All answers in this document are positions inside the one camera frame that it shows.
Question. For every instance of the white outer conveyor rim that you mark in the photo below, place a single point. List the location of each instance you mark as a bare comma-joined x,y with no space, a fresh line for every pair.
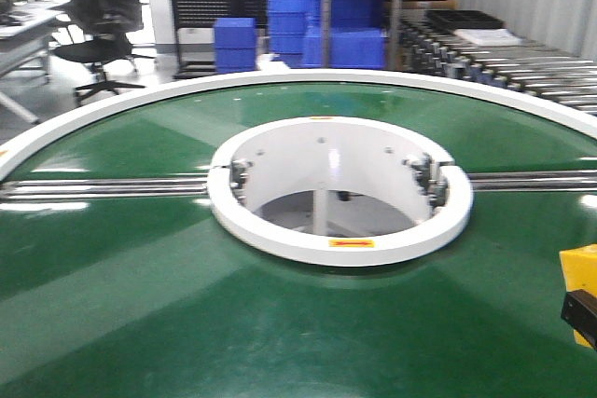
174,129

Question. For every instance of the black compartment tray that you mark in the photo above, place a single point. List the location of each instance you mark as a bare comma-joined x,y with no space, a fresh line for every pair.
450,19

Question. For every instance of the white flat tray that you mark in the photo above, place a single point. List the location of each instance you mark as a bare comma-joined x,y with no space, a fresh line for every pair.
489,37

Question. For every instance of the steel roller bar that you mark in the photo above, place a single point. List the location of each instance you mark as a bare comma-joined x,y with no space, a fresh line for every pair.
74,189
565,180

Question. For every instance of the tall blue crate stack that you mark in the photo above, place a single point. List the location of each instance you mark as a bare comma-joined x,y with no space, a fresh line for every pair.
287,25

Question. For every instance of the yellow arrow sticker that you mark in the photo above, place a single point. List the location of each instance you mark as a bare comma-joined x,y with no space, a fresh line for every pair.
351,243

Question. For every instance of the right steel roller bar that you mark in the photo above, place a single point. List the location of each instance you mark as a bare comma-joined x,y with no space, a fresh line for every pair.
565,180

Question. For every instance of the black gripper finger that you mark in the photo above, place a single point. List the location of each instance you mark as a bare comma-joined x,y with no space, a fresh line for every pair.
579,311

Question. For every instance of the large blue front crate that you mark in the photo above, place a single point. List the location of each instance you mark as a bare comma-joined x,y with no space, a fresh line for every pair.
358,48

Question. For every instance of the metal roller conveyor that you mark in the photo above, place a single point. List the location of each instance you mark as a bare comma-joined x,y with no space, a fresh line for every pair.
530,68

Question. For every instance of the black office chair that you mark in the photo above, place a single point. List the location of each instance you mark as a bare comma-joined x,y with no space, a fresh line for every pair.
107,22

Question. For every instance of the small blue crate stack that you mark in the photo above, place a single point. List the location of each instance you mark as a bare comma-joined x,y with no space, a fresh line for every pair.
235,43

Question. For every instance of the yellow toy brick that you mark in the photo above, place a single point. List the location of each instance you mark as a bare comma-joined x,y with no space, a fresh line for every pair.
579,268

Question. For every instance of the left steel roller bar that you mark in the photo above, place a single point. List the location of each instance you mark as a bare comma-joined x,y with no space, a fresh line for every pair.
74,189

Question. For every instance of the white desk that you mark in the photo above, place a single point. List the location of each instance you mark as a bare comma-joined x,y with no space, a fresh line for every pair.
26,30

